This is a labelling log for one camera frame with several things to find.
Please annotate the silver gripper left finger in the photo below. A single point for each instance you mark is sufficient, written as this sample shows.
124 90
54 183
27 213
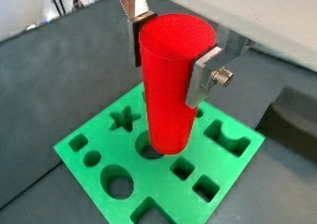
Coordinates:
138 14

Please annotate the black cradle stand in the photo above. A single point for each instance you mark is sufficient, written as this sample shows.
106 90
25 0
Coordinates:
289 122

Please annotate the green shape sorter block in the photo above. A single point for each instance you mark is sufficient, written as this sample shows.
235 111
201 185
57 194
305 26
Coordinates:
184 185

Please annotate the red cylinder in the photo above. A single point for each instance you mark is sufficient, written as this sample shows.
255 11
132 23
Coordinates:
173 40

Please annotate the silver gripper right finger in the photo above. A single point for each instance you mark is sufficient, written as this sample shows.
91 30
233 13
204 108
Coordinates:
209 69

